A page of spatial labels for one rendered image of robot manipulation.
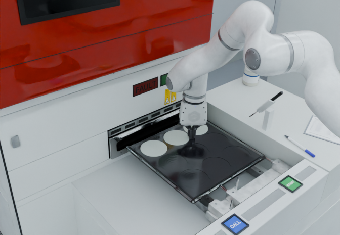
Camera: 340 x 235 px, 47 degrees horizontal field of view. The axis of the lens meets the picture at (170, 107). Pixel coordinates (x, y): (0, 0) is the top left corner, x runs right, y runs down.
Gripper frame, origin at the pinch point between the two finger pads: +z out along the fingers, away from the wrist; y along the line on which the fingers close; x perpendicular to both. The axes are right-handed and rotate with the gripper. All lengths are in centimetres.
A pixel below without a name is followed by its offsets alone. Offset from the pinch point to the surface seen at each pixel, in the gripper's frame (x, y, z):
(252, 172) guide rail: -14.3, 21.3, 8.4
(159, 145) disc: -4.9, -12.9, 2.0
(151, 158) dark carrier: -12.6, -16.3, 2.0
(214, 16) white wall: 242, 58, 35
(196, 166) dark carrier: -17.3, -0.5, 2.0
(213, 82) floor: 215, 57, 92
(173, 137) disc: -0.1, -7.1, 2.0
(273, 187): -35.8, 20.5, -4.0
